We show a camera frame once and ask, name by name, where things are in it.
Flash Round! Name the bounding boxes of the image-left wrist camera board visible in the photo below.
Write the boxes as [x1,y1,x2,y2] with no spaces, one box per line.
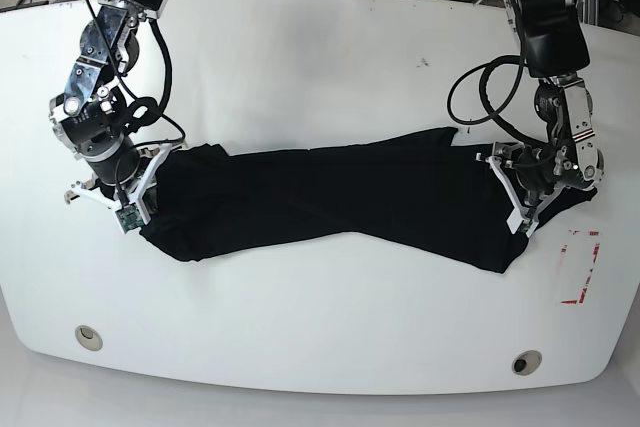
[115,204,145,234]

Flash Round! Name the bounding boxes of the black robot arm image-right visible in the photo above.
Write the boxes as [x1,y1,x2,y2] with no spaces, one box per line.
[465,0,605,236]

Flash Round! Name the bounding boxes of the red tape rectangle marking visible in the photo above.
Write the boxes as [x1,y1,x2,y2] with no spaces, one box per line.
[554,230,602,305]

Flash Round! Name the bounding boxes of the table grommet hole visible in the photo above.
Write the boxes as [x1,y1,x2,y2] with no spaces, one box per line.
[75,325,103,352]
[511,350,542,376]

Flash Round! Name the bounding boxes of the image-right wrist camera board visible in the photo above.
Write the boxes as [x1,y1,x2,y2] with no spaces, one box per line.
[507,211,538,238]

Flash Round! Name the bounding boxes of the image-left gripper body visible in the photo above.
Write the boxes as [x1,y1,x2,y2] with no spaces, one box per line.
[64,140,186,211]

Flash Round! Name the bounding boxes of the left table grommet hole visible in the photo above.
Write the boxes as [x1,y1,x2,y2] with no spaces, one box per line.
[75,325,103,352]

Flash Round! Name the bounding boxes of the black t-shirt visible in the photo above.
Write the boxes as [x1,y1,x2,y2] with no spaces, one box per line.
[139,127,598,276]

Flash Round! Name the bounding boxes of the right table grommet hole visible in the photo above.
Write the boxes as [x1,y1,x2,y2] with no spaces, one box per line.
[511,350,542,376]

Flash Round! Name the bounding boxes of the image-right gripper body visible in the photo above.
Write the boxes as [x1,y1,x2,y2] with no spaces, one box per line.
[475,142,560,227]

